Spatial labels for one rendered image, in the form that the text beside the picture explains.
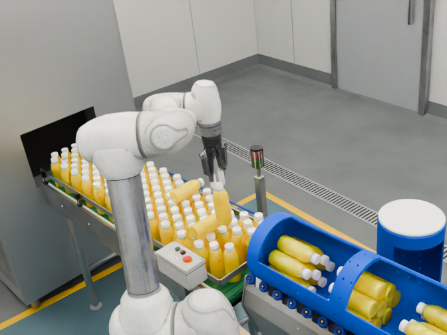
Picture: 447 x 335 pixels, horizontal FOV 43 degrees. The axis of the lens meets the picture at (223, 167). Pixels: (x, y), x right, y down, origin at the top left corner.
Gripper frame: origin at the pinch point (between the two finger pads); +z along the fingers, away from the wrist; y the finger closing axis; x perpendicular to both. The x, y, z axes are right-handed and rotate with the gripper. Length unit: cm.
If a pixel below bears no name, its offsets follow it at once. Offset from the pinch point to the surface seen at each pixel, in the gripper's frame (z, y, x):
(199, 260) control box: 26.2, -19.5, -6.2
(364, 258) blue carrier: 13, 7, -65
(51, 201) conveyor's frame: 57, -15, 142
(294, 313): 43, -5, -41
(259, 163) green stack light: 17.0, 41.0, 17.8
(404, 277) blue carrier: 25, 19, -73
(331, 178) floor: 136, 208, 105
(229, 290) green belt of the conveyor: 46.3, -9.6, -9.6
